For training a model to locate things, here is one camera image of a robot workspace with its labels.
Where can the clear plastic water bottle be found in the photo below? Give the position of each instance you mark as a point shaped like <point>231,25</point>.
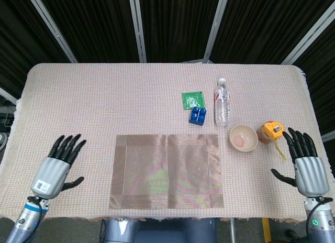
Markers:
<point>222,109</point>

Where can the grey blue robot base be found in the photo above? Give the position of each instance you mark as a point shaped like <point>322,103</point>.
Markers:
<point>157,232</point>

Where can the beige woven tablecloth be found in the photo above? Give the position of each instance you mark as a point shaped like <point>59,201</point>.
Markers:
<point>91,101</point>

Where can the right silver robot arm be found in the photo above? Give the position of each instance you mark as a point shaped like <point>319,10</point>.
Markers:
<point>320,224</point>

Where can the green foil sachet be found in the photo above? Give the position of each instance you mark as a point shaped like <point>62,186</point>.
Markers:
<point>192,99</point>

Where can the silver aluminium frame post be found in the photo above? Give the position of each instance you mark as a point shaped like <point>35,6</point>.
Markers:
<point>216,28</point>
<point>8,95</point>
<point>311,34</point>
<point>329,137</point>
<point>137,28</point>
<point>53,28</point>

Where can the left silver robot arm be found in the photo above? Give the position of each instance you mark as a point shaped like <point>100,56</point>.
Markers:
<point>26,222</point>

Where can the brown woven placemat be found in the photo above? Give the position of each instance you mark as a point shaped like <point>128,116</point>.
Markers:
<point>167,172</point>

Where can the black pleated curtain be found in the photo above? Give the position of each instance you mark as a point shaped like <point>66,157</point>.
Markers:
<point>99,23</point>

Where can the yellow tape measure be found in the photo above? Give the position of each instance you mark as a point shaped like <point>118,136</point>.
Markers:
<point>273,130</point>

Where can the light brown bowl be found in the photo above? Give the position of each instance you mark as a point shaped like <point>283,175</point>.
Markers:
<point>243,138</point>

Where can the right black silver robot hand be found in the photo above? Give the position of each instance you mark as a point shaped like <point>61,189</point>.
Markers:
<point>311,175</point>

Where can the metal table leg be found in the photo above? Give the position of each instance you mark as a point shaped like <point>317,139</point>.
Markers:
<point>233,231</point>

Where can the blue toy building brick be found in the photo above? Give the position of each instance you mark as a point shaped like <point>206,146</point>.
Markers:
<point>198,117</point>

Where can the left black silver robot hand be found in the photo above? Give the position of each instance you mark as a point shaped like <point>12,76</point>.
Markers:
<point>51,177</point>

